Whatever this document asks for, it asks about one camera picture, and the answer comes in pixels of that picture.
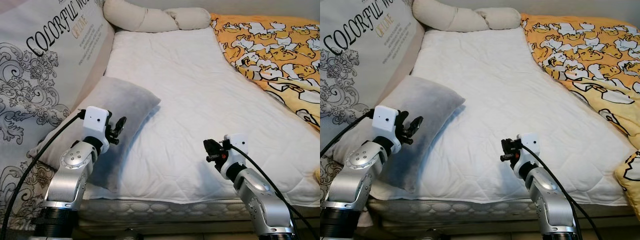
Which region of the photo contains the white quilted mattress pad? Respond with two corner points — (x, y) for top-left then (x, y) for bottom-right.
(367, 27), (636, 207)
(75, 27), (321, 207)

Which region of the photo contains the cream long bolster pillow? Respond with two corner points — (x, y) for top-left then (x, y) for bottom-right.
(412, 0), (522, 33)
(103, 0), (212, 34)

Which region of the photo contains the beige patterned mattress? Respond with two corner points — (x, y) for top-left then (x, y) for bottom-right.
(367, 197), (640, 235)
(75, 197), (321, 236)

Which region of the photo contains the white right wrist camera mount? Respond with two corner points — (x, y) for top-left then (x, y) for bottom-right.
(221, 133), (250, 175)
(515, 132), (542, 173)

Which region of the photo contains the grey printed headboard cushion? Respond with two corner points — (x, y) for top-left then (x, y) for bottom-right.
(0, 0), (117, 232)
(320, 0), (426, 211)

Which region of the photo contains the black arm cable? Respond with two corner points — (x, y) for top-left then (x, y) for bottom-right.
(320, 110), (376, 158)
(0, 112), (85, 240)
(227, 142), (321, 240)
(520, 141), (603, 240)

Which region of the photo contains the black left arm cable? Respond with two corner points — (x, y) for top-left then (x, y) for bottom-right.
(320, 110), (376, 158)
(0, 112), (85, 240)

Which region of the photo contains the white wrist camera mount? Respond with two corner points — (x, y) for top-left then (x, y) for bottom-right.
(81, 105), (112, 155)
(372, 105), (402, 155)
(515, 132), (542, 173)
(221, 133), (250, 175)

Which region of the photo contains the grey robot left leg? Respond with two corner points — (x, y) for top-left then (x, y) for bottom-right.
(424, 228), (451, 240)
(118, 228), (144, 240)

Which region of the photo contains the yellow cartoon egg blanket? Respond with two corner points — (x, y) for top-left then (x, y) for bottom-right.
(520, 12), (640, 221)
(209, 13), (321, 185)

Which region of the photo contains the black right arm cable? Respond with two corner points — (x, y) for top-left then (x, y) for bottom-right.
(227, 142), (321, 240)
(520, 141), (603, 240)

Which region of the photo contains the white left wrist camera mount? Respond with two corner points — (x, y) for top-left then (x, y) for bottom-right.
(372, 105), (402, 155)
(81, 105), (112, 155)

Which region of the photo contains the grey fleece pillow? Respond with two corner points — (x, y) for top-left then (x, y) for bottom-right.
(330, 75), (466, 194)
(29, 76), (162, 194)

